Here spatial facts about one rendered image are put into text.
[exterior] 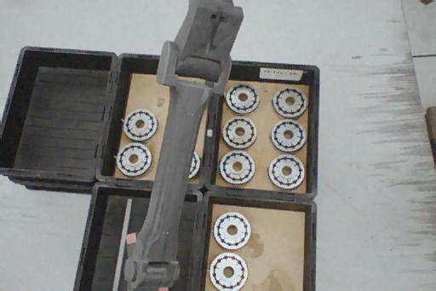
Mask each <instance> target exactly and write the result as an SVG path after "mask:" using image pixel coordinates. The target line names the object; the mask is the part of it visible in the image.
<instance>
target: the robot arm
mask: <svg viewBox="0 0 436 291"><path fill-rule="evenodd" d="M243 19H244V13H243V7H239V6H234V4H233V0H189V4H188V10H187V13H186V17H185V19H184V20H183V23H182V25H181V28H180V30H179V31H178V34H177V35H176V37H175V40H174V41H173V42H172V41H169V40H166V41H165V42H164V43H163V47H162V50H161V54H160V61H159V64H158V74H157V78H156V81H157V83H158V84H160V85H163V86H167V87H169V110H168V115H167V119H166V125H165V128H164V132H163V141H162V145H161V151H160V154H159V158H158V167H157V171H156V173H155V180H154V184H153V188H152V197H151V200H150V203H149V207H148V212H147V215H146V221H145V223H144V225H143V226H142V230H141V232H136V233H133V234H129V235H128V236H126V238H127V254H128V257H129V258H128V259H127V260H126V262H125V264H124V266H123V273H124V280H126V281H128V284H127V288H126V289H125V290H124V291H169V290H168V288H170V287H172V285H173V283H174V281H175V280H177V279H178V277H179V275H180V266H179V264H178V261H177V258H176V255H177V251H178V225H179V221H180V217H181V210H182V206H183V203H184V196H185V194H186V186H187V182H188V180H189V176H190V170H191V167H192V159H193V156H194V152H195V146H196V143H197V140H198V131H199V128H200V125H201V120H202V118H203V115H204V110H205V108H206V106H207V103H208V101H209V99H210V97H211V96H212V94H213V95H225V92H226V90H227V81H228V78H229V76H230V72H231V66H232V58H231V55H230V53H231V50H232V47H233V44H234V42H235V40H236V38H237V35H238V32H239V28H240V26H241V25H242V23H243ZM176 74H178V75H182V76H188V77H195V78H201V79H204V80H205V83H204V84H202V83H195V82H193V81H185V80H181V79H178V75H176Z"/></svg>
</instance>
